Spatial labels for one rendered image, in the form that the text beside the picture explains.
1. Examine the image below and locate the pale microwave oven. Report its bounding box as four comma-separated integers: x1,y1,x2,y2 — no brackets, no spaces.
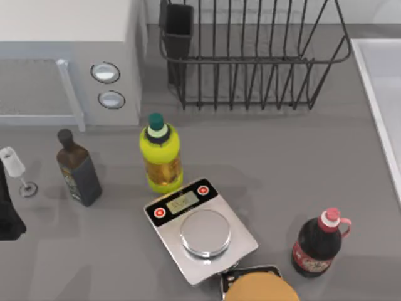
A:
0,0,148,132

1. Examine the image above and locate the microwave door handle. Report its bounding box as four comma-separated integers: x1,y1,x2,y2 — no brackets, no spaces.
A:
56,58,86,132

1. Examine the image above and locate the large microwave knob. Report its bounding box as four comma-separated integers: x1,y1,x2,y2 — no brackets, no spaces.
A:
90,61,122,85

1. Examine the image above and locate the silver kitchen scale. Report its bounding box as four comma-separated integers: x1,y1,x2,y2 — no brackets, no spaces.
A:
143,177,259,286

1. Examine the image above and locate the round brown bread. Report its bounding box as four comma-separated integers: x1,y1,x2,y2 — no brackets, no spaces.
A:
224,270,301,301

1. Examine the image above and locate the yellow-green bottle with green cap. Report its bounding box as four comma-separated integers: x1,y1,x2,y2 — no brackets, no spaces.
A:
139,113,184,194

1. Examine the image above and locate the dark red bottle with handle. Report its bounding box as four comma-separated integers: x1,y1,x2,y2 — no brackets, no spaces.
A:
291,207,352,278

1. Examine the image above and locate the black cutlery holder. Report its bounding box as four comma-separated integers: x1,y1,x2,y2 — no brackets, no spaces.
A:
159,0,195,86

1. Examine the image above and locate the black framed tray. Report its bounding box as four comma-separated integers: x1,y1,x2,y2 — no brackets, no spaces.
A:
219,265,283,301

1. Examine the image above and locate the dark square bottle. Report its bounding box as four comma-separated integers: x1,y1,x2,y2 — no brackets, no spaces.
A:
56,129,103,208

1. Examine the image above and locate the wine glass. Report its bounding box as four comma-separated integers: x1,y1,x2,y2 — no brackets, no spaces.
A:
0,146,39,198

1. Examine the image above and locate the black wire dish rack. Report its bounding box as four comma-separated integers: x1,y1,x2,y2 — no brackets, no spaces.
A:
158,0,352,111

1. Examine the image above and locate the small microwave knob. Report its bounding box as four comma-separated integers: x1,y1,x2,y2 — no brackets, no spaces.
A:
97,90,127,110

